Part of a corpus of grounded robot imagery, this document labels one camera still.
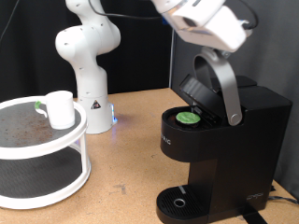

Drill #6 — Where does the black tape strip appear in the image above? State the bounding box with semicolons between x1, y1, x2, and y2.
237;204;269;224

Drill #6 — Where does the white mug green handle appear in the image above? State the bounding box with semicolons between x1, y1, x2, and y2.
35;90;76;131

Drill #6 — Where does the black Keurig coffee machine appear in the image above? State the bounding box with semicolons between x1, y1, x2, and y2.
156;46;293;224

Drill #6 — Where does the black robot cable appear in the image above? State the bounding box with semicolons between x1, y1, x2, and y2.
88;0;260;32

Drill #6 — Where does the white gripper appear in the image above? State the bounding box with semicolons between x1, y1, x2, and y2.
178;6;254;60

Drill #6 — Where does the white two-tier turntable shelf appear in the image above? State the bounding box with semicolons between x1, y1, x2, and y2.
0;95;92;210

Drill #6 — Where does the braided power cable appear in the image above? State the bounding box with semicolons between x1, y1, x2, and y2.
268;185;299;206

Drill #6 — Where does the clear water tank black lid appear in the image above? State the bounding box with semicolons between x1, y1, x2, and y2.
211;75;258;91

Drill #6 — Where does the black curtain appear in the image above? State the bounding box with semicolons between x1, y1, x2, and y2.
0;0;176;102

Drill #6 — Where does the green-lidded coffee pod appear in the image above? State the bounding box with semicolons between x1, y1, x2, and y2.
175;111;202;129

